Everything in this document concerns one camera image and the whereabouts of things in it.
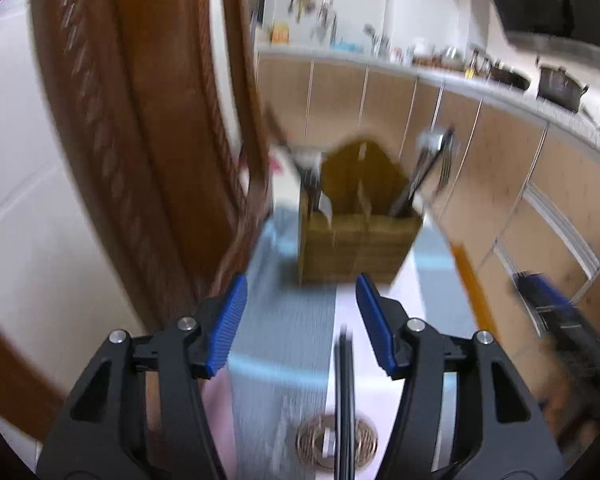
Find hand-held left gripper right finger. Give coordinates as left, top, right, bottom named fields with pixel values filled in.
left=355, top=272, right=566, bottom=480

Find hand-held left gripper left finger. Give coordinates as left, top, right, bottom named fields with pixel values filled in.
left=36, top=272, right=248, bottom=480

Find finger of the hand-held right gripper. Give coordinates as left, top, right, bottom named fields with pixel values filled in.
left=511, top=271, right=581, bottom=331

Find wooden utensil holder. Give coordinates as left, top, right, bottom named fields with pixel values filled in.
left=297, top=137, right=423, bottom=286

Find metal spoon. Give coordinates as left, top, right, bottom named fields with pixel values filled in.
left=416, top=129, right=448, bottom=153

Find striped grey pink cloth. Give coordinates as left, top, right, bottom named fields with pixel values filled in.
left=200, top=205, right=486, bottom=480

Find round brown ringed disc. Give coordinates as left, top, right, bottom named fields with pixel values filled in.
left=296, top=411, right=380, bottom=471

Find beige kitchen base cabinets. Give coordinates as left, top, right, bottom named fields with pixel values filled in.
left=255, top=52, right=600, bottom=356

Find dark cooking pot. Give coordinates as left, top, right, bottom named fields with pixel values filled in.
left=536, top=64, right=590, bottom=113

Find speckled kitchen countertop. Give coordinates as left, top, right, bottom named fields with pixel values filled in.
left=257, top=42, right=600, bottom=171

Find dark wok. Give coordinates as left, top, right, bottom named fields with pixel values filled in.
left=490, top=62, right=531, bottom=92

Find countertop cutlery cup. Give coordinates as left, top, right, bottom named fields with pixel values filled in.
left=364, top=24, right=391, bottom=58

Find water heater pipework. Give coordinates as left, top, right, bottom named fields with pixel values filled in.
left=287, top=0, right=338, bottom=43

